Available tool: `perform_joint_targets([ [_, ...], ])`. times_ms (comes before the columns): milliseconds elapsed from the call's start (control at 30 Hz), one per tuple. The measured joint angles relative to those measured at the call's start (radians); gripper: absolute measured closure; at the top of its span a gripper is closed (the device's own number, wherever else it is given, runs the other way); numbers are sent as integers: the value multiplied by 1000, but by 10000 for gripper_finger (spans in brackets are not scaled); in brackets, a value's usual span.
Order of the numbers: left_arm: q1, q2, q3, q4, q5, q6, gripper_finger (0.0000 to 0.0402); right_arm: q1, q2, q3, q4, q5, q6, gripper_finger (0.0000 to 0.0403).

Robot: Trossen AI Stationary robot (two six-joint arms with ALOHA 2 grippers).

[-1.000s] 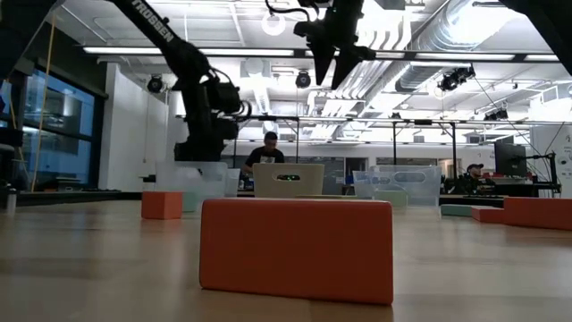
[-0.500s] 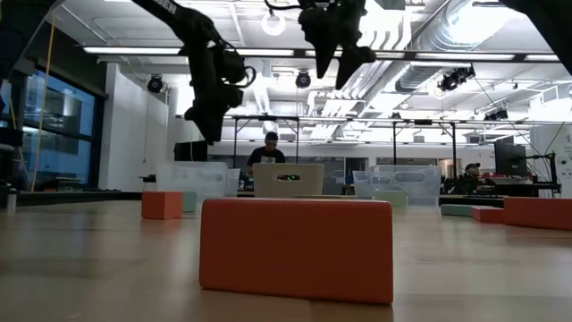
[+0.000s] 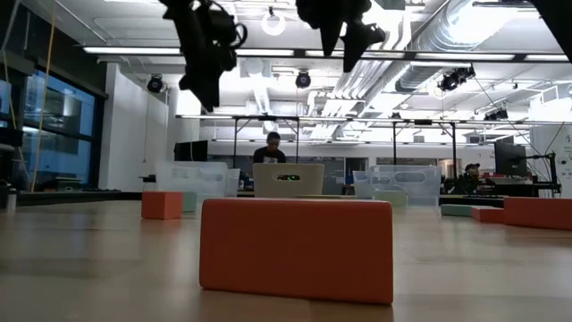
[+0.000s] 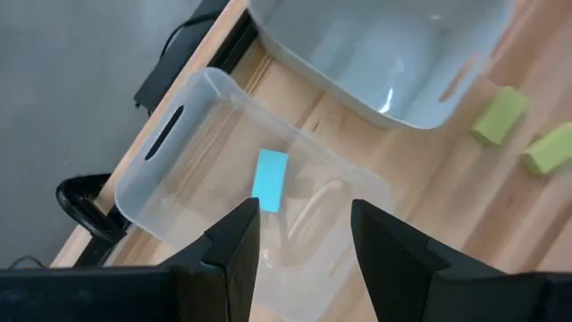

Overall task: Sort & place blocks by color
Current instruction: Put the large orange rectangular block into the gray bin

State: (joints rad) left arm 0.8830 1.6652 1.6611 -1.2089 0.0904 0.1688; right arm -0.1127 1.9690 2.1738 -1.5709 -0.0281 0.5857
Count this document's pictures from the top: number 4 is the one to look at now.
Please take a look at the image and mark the blue rectangular block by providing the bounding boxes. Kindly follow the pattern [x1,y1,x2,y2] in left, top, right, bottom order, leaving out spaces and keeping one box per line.
[250,148,290,214]

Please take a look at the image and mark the black table clamp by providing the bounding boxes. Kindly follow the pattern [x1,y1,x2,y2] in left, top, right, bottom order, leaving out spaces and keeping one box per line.
[55,173,131,245]

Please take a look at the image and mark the green rectangular block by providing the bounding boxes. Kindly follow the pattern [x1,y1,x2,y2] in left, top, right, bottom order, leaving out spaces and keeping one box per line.
[471,85,530,148]
[520,121,572,176]

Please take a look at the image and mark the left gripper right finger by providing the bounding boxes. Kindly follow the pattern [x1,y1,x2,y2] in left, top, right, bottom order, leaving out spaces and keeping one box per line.
[351,199,544,322]

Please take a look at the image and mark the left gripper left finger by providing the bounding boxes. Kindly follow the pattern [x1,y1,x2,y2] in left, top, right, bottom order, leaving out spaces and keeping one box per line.
[161,198,261,322]

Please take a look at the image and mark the black table foot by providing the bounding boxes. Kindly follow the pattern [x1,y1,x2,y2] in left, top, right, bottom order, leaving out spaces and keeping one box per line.
[132,0,233,118]

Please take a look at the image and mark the grey plastic bin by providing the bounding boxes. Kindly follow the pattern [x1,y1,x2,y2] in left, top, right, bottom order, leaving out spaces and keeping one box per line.
[248,0,515,131]

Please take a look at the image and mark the clear plastic bin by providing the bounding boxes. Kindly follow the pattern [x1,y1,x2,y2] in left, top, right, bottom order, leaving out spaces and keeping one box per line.
[114,66,394,322]

